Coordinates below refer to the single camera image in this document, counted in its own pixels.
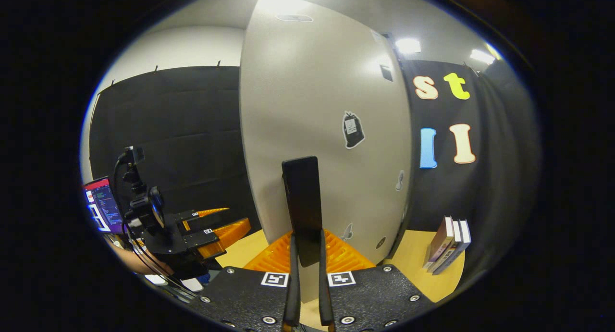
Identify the ceiling light panel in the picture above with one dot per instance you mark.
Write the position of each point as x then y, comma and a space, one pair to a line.
482, 56
407, 45

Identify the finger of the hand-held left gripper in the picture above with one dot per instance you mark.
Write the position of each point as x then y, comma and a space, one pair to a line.
206, 238
192, 215

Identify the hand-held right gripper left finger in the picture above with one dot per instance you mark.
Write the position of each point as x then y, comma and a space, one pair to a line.
240, 293

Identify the hardcover book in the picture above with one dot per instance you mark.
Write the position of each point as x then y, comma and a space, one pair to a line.
442, 243
457, 232
465, 235

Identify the grey cabinet door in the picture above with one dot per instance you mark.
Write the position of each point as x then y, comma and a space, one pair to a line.
312, 106

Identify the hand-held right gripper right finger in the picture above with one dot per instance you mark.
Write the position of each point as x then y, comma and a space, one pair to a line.
379, 293

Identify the black backdrop cloth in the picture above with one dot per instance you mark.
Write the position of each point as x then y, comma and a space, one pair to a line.
182, 130

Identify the small white object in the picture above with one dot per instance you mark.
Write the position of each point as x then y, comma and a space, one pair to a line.
154, 279
193, 285

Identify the laptop screen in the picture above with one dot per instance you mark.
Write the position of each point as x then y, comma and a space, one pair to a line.
103, 204

